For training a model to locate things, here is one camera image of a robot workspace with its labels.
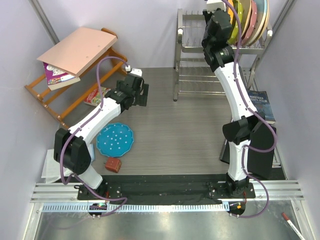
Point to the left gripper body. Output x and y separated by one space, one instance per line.
136 97

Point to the metal dish rack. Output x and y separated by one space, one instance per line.
192 74

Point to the orange dotted plate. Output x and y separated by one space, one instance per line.
231 13

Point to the green dotted plate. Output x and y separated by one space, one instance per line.
235 29

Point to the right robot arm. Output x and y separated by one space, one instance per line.
219 55

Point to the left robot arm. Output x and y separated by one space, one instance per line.
71 145

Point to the wooden rack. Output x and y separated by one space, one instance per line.
46 97

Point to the red comic book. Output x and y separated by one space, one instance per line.
94 98

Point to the blue dotted plate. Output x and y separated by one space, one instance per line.
115 140

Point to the pink folder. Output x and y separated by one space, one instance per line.
79 50

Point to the brown square block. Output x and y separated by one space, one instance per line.
113 164

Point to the purple white book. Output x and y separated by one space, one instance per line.
57 78

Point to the white cloth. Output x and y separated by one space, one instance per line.
51 169

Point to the dark blue paperback book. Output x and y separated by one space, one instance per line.
261 102

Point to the pink dotted plate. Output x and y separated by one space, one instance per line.
251 26

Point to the black box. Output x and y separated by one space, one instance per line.
259 164

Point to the cream floral plate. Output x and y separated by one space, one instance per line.
246 16

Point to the cream blue rimmed plate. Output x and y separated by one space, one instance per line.
262 11

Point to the red white marker pen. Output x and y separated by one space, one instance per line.
294 228

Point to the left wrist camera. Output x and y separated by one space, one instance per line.
134 71

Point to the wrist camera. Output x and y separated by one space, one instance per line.
134 71
214 5

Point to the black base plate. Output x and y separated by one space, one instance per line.
167 190

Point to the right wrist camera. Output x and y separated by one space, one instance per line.
214 5

